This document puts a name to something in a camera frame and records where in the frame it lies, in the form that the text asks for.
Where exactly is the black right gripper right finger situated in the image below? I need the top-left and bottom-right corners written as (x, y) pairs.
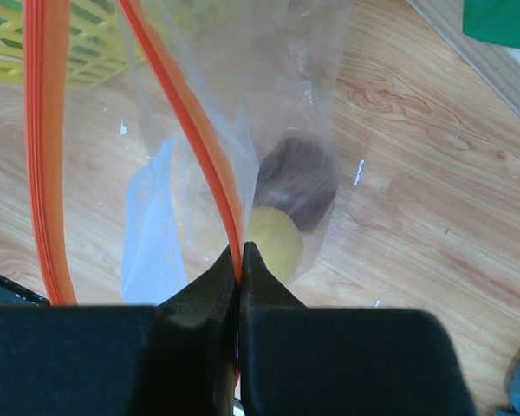
top-left (239, 243), bottom-right (476, 415)

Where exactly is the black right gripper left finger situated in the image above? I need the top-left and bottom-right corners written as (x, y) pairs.
top-left (0, 251), bottom-right (238, 415)

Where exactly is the yellow apple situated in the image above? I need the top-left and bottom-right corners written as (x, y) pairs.
top-left (246, 207), bottom-right (303, 284)

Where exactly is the dark red apple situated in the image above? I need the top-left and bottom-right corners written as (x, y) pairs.
top-left (253, 137), bottom-right (339, 233)

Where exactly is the clear zip top bag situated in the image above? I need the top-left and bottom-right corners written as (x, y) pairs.
top-left (23, 1), bottom-right (353, 305)

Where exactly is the yellow plastic basket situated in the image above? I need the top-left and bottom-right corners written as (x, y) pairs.
top-left (0, 0), bottom-right (128, 90)

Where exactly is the green shirt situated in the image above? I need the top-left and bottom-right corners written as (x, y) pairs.
top-left (462, 0), bottom-right (520, 49)

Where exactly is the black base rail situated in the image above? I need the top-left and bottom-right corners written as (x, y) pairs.
top-left (0, 275), bottom-right (49, 306)

